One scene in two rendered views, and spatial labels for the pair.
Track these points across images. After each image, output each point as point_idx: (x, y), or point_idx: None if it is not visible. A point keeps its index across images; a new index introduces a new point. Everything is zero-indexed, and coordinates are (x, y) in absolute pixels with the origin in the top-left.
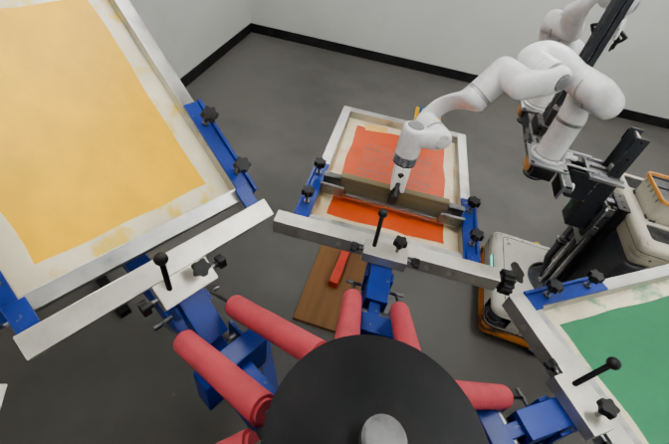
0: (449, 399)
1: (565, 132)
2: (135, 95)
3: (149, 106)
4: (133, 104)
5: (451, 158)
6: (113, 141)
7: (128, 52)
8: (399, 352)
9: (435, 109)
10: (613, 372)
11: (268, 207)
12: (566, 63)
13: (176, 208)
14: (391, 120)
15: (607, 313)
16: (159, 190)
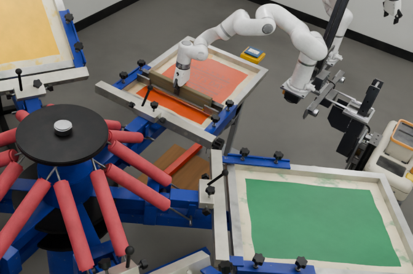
0: (99, 129)
1: (300, 68)
2: (36, 2)
3: (42, 8)
4: (34, 6)
5: (247, 82)
6: (18, 23)
7: None
8: (91, 113)
9: (205, 36)
10: (259, 205)
11: (86, 71)
12: (281, 18)
13: (40, 62)
14: (216, 51)
15: (285, 182)
16: (34, 51)
